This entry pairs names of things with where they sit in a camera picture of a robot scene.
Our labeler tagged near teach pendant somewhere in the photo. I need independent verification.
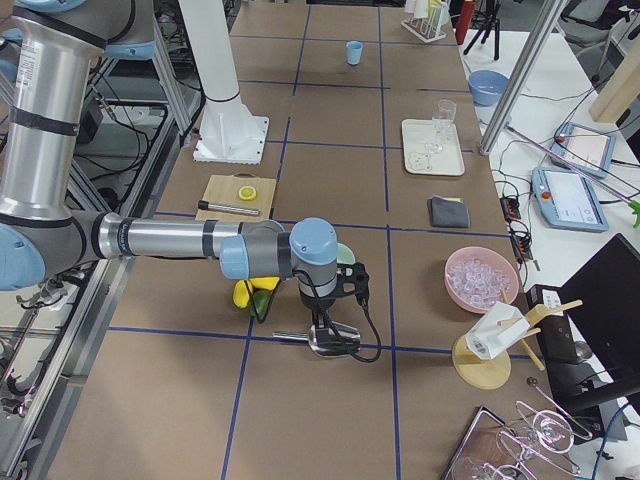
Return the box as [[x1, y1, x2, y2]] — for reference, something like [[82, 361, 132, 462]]
[[531, 167, 609, 233]]

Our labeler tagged light blue cup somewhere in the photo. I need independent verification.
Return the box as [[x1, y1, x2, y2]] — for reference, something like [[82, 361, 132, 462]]
[[346, 40, 364, 66]]

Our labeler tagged red cylinder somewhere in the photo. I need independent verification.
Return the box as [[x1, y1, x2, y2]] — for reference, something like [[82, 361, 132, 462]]
[[455, 0, 476, 46]]

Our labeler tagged white cup rack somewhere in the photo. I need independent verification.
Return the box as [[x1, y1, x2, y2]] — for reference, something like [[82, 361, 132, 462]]
[[401, 0, 449, 43]]

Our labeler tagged cream bear tray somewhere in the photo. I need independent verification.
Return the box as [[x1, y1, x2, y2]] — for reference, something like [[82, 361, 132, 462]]
[[401, 119, 465, 177]]

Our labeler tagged mint green bowl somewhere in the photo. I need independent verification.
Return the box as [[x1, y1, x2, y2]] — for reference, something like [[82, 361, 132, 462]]
[[336, 243, 356, 265]]

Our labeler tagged blue bowl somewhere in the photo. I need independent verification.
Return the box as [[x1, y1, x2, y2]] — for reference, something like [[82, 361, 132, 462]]
[[468, 70, 509, 107]]

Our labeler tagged grey folded cloth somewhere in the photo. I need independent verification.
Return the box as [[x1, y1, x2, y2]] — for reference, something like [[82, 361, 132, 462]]
[[427, 196, 470, 228]]

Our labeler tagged yellow lemon upper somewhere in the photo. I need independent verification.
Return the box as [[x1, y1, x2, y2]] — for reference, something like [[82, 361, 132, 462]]
[[249, 277, 281, 291]]

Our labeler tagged wooden cutting board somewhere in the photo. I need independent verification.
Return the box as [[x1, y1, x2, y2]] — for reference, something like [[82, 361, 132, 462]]
[[196, 174, 277, 221]]

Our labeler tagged black monitor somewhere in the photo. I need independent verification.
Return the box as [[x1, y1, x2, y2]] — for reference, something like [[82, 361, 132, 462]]
[[526, 233, 639, 413]]

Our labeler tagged teach pendant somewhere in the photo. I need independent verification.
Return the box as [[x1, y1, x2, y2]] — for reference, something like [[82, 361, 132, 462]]
[[531, 167, 609, 233], [550, 122, 616, 179]]

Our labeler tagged clear glass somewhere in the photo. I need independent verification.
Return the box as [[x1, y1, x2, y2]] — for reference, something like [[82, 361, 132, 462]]
[[426, 99, 457, 154]]

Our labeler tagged aluminium frame post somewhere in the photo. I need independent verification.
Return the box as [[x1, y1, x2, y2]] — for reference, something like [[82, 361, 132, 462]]
[[479, 0, 566, 156]]

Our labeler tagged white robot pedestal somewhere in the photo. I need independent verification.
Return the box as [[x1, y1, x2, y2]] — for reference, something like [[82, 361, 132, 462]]
[[179, 0, 269, 165]]

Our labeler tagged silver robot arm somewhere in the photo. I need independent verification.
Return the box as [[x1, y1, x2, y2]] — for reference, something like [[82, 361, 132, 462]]
[[1, 1, 346, 348]]

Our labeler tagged white mug on stand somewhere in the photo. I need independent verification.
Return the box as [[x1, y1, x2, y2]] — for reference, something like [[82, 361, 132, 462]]
[[464, 302, 529, 360]]

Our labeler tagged far teach pendant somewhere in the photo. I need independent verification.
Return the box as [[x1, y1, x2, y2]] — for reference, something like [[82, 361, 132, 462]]
[[550, 122, 616, 179]]

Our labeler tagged yellow lemon near green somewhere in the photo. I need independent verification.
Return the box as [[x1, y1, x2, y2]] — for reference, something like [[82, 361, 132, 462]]
[[232, 280, 253, 309]]

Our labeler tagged pink bowl with ice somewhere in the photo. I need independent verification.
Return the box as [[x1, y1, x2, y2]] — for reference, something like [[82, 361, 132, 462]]
[[444, 246, 520, 313]]

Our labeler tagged black tripod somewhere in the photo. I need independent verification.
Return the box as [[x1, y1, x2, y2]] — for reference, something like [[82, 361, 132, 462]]
[[463, 0, 501, 61]]

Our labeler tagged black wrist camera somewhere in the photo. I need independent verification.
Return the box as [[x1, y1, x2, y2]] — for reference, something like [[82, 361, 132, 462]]
[[333, 262, 370, 307]]

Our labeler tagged lemon half slice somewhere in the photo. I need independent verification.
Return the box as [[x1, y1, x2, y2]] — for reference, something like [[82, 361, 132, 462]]
[[237, 185, 258, 202]]

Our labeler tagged wooden mug stand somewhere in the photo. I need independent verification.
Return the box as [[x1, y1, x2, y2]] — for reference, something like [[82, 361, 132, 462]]
[[452, 300, 583, 390]]

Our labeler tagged green lime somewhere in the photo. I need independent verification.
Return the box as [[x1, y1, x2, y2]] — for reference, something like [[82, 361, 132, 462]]
[[248, 290, 272, 323]]

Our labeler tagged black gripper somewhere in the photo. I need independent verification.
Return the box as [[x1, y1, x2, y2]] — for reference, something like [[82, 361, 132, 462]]
[[309, 307, 336, 345]]

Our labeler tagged metal ice scoop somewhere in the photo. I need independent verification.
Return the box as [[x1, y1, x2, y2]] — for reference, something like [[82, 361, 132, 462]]
[[271, 322, 363, 359]]

